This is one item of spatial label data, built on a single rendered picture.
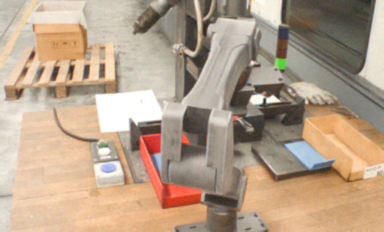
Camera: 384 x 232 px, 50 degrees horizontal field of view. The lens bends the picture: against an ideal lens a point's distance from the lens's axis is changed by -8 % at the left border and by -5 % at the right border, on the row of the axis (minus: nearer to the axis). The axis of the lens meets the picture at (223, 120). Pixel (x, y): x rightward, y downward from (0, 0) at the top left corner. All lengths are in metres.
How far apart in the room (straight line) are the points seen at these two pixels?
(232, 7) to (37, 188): 0.67
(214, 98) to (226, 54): 0.10
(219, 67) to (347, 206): 0.56
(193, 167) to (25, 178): 0.65
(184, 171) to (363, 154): 0.77
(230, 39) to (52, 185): 0.62
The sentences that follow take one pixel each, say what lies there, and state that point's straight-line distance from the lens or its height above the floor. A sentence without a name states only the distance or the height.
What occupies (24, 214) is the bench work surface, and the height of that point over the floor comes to 0.90.
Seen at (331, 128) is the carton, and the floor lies 0.93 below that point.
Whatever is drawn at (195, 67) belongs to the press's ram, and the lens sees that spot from 1.14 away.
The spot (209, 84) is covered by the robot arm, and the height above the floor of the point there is 1.29.
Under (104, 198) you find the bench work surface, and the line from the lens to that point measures 1.04.
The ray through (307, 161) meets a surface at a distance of 1.17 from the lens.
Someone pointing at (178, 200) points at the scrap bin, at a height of 0.92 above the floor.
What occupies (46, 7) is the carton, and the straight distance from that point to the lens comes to 4.94.
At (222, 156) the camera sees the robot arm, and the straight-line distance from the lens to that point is 0.57.
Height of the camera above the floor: 1.51
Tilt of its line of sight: 26 degrees down
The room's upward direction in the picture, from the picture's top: 4 degrees clockwise
